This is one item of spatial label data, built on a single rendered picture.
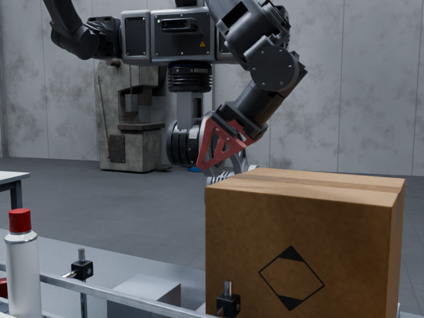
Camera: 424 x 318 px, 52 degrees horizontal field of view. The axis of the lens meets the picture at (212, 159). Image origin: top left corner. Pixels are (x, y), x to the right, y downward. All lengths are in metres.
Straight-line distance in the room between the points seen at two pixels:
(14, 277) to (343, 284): 0.52
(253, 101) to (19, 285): 0.48
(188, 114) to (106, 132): 6.59
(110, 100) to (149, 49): 6.46
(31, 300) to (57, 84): 9.04
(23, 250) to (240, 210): 0.36
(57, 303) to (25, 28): 9.46
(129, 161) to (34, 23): 4.00
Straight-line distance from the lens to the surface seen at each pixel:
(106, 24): 1.38
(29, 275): 0.80
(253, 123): 0.64
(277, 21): 0.65
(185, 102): 1.28
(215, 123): 0.61
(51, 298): 1.07
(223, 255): 0.76
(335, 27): 7.94
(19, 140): 10.46
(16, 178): 3.06
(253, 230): 0.72
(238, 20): 0.66
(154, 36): 1.32
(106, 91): 7.81
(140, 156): 7.48
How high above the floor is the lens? 1.27
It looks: 8 degrees down
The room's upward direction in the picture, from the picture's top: straight up
